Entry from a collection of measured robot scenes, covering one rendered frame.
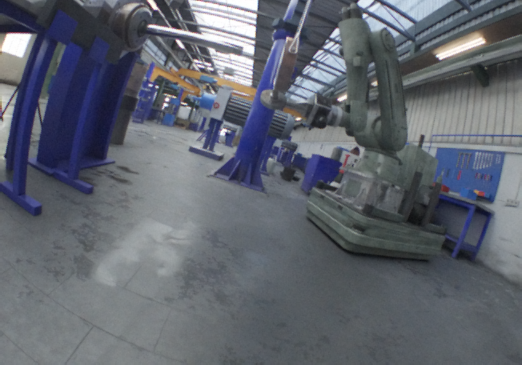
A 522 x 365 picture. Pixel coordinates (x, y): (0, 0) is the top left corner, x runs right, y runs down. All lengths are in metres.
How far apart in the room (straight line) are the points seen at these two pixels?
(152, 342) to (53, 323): 0.26
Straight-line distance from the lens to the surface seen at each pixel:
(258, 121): 2.92
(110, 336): 0.64
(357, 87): 1.85
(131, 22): 1.73
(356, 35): 1.95
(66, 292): 0.74
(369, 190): 1.92
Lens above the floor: 0.52
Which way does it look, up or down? 5 degrees down
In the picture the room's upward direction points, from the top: 19 degrees clockwise
